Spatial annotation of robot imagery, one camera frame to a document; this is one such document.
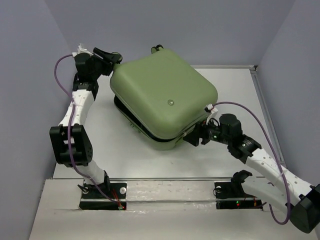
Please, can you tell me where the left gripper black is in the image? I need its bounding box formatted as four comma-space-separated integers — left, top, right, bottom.
90, 47, 121, 80

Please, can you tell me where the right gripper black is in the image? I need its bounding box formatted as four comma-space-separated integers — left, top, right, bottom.
182, 116, 231, 147

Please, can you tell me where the green suitcase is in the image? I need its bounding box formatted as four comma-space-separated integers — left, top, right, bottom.
110, 45, 218, 150

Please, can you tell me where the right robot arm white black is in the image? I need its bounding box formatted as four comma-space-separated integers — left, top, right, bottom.
183, 113, 320, 234

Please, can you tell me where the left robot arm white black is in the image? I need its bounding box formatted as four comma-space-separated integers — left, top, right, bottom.
49, 45, 122, 199

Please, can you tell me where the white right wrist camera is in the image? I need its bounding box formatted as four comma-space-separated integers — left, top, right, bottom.
204, 104, 219, 119

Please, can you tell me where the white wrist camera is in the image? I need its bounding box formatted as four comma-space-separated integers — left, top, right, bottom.
72, 43, 93, 58
204, 104, 219, 119

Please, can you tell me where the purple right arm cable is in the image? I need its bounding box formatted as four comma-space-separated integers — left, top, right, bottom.
212, 101, 292, 225

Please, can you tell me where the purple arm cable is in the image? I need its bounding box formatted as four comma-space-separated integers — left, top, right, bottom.
54, 53, 123, 208
212, 101, 292, 225

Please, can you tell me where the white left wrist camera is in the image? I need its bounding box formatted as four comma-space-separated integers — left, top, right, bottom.
72, 43, 93, 58

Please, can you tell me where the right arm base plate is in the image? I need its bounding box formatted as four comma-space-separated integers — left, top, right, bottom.
212, 181, 266, 210

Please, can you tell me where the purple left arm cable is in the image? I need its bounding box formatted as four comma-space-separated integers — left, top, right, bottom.
54, 53, 123, 208

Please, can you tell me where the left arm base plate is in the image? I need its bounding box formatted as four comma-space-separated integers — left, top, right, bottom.
77, 181, 128, 211

